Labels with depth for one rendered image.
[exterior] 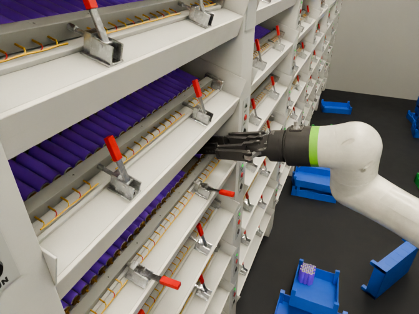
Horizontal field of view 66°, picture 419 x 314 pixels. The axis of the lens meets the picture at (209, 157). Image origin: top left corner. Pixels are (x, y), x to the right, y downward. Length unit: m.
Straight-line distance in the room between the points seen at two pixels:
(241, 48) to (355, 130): 0.31
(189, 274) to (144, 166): 0.40
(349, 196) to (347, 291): 1.13
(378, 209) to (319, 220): 1.45
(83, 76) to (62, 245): 0.20
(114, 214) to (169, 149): 0.18
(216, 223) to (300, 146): 0.39
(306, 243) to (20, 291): 1.81
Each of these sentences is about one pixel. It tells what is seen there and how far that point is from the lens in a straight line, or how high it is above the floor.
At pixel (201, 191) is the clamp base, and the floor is 0.95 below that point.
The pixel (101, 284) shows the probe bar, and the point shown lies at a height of 0.97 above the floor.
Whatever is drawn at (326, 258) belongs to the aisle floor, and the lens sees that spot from 2.01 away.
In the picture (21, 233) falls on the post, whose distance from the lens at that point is 0.34.
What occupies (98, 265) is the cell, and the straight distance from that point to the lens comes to 0.61.
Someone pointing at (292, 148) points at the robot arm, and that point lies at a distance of 0.73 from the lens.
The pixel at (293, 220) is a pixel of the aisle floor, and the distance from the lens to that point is 2.18.
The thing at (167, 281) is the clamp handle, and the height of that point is 0.96.
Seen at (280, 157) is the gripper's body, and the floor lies 1.04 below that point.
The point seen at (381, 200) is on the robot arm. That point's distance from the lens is 0.78.
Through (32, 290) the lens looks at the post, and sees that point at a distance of 0.38.
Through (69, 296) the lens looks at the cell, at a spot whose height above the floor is 0.98.
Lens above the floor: 1.42
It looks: 31 degrees down
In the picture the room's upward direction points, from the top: straight up
